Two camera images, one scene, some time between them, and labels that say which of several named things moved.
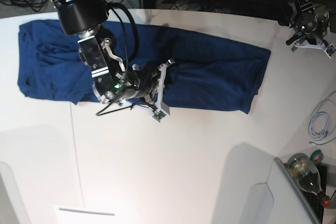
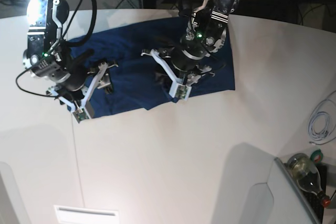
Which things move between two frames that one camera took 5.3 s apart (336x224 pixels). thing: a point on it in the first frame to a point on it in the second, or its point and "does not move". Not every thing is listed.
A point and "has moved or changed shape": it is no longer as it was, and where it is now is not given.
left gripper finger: (159, 108) to (103, 67)
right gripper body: (312, 32) to (186, 60)
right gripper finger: (316, 46) to (176, 86)
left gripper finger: (157, 115) to (81, 114)
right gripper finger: (331, 49) to (193, 77)
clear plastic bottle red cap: (306, 174) does not move
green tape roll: (316, 156) does not move
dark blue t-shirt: (210, 71) has moved or changed shape
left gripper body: (140, 83) to (62, 67)
